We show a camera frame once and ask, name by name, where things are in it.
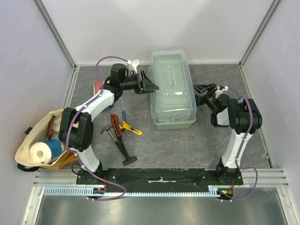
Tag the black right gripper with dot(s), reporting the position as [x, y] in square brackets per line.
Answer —
[206, 95]

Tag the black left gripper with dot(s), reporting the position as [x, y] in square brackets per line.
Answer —
[146, 85]

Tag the translucent green tool box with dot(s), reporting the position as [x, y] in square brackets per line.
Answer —
[173, 106]

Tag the red black utility knife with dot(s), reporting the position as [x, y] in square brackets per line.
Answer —
[115, 124]

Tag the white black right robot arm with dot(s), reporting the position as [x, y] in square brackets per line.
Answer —
[241, 114]

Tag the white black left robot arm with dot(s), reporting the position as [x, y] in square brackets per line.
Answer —
[76, 127]

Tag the yellow utility knife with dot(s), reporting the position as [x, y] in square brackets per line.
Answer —
[124, 125]

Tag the red box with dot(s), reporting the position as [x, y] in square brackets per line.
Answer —
[97, 86]

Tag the white plastic package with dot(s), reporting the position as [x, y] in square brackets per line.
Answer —
[56, 124]

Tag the beige canvas tote bag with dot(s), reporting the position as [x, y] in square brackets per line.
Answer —
[42, 131]

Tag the blue tape roll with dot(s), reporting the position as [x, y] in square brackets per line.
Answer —
[53, 149]

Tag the white paper roll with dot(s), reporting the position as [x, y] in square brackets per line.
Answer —
[40, 153]

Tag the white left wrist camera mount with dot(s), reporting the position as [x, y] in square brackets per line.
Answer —
[133, 64]

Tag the blue handled screwdriver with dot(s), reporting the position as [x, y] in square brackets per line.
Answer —
[124, 117]

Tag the claw hammer black handle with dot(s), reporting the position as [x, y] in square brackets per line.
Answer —
[128, 159]

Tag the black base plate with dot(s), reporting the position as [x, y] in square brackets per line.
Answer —
[208, 177]

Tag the aluminium frame post right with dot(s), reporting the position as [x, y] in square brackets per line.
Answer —
[261, 28]

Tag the aluminium frame post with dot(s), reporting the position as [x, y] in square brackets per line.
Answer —
[55, 33]
[261, 28]

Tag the aluminium frame post left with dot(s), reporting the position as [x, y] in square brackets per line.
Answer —
[55, 33]

